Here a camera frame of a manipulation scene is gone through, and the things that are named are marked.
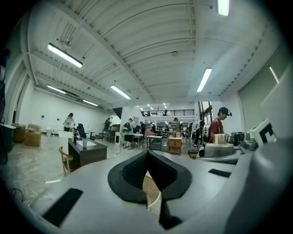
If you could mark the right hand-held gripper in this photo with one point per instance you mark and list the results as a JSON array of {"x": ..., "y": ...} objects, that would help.
[{"x": 255, "y": 134}]

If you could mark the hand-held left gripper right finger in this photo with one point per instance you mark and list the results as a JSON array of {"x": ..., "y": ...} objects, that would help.
[{"x": 174, "y": 180}]

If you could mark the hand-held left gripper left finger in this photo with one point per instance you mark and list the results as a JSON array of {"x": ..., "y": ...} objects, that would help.
[{"x": 128, "y": 180}]

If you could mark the round gold-rimmed table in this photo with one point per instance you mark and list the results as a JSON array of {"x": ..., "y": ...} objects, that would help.
[{"x": 150, "y": 190}]

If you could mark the low wooden platform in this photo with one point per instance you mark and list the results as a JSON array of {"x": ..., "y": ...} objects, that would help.
[{"x": 192, "y": 154}]

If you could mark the small wooden cabinet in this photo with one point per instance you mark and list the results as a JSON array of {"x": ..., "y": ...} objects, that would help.
[{"x": 175, "y": 145}]

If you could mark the grey metal table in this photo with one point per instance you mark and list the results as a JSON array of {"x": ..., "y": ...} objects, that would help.
[{"x": 154, "y": 142}]

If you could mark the white table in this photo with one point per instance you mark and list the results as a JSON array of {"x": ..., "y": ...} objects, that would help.
[{"x": 137, "y": 137}]

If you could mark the dark wooden desk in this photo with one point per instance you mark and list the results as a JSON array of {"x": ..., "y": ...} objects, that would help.
[{"x": 89, "y": 153}]

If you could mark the white cup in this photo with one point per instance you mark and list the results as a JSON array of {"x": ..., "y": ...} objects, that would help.
[{"x": 85, "y": 142}]

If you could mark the wooden chair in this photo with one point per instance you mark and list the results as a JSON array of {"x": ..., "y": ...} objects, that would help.
[{"x": 65, "y": 160}]

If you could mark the black office chair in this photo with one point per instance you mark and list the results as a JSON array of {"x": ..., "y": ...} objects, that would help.
[{"x": 82, "y": 131}]

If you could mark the black mezzanine railing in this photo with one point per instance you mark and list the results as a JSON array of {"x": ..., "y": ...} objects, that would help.
[{"x": 178, "y": 112}]

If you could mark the long ceiling tube lamp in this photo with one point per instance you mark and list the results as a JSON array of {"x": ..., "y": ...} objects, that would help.
[
  {"x": 223, "y": 8},
  {"x": 65, "y": 55},
  {"x": 204, "y": 80},
  {"x": 120, "y": 92},
  {"x": 56, "y": 89},
  {"x": 90, "y": 103}
]

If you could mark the group of small ceiling spotlights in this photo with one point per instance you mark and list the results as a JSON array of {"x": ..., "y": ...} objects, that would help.
[{"x": 151, "y": 106}]

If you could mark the large cardboard box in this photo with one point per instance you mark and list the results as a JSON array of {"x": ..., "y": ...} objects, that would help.
[{"x": 32, "y": 137}]

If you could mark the white ceiling smoke detector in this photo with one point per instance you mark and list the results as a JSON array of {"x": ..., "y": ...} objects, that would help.
[{"x": 175, "y": 53}]

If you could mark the small cardboard box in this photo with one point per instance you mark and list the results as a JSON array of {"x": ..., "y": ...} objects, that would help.
[{"x": 19, "y": 133}]

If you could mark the grey round pedestal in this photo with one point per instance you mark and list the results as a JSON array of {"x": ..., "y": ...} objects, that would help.
[{"x": 219, "y": 150}]

